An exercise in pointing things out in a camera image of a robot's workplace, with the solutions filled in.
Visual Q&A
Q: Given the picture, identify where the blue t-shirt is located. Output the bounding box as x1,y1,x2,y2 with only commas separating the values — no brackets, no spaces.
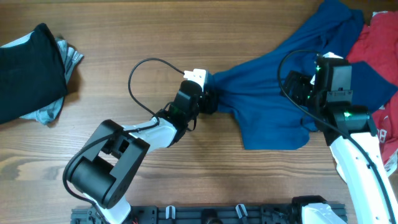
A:
206,0,398,151

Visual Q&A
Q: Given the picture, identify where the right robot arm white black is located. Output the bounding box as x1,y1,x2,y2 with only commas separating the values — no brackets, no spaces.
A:
277,53,397,223

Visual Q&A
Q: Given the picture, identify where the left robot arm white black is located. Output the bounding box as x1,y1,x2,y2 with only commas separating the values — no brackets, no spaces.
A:
62,81,218,223

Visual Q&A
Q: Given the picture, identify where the red t-shirt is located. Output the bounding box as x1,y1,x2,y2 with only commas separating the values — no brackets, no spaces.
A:
347,11,397,172

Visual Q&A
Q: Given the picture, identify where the grey camouflage garment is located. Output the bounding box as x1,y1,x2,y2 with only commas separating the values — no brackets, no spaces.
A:
1,32,83,125

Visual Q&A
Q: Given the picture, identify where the black folded garment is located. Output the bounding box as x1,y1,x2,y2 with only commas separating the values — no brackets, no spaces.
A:
1,23,67,124

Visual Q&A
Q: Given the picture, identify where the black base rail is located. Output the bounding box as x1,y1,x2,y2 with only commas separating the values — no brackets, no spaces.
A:
70,203,348,224

